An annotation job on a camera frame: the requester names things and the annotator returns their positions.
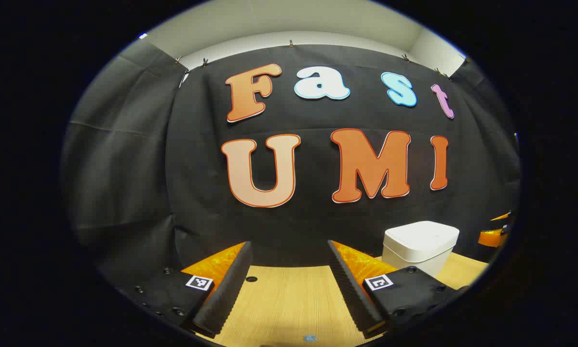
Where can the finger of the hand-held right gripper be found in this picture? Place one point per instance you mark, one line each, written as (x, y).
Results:
(492, 238)
(502, 216)

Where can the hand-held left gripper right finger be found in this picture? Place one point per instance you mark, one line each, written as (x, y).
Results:
(354, 299)

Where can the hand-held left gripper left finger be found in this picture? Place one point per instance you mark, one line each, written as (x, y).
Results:
(221, 299)

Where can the white desktop garbage bin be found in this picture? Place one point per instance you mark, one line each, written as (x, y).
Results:
(419, 241)

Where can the wooden desktop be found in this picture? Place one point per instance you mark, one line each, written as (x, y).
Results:
(288, 299)

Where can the black backdrop cloth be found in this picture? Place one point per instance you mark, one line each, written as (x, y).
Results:
(197, 193)

